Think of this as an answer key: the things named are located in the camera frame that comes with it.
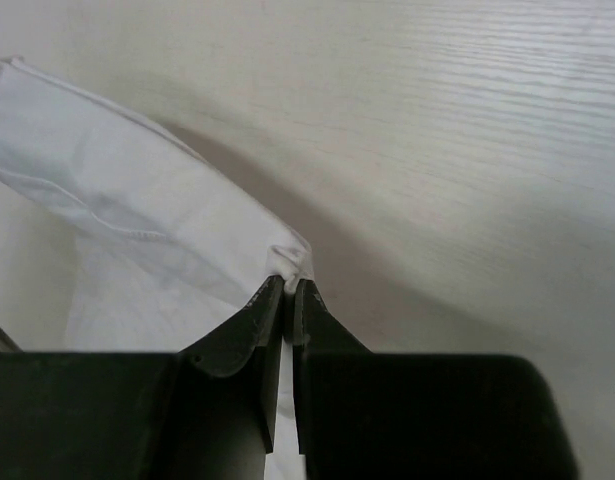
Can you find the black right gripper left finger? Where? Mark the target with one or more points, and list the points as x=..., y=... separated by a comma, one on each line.
x=205, y=412

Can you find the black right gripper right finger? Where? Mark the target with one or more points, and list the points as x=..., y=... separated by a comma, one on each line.
x=367, y=415

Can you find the white fabric skirt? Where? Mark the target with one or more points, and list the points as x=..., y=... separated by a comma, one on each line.
x=167, y=247

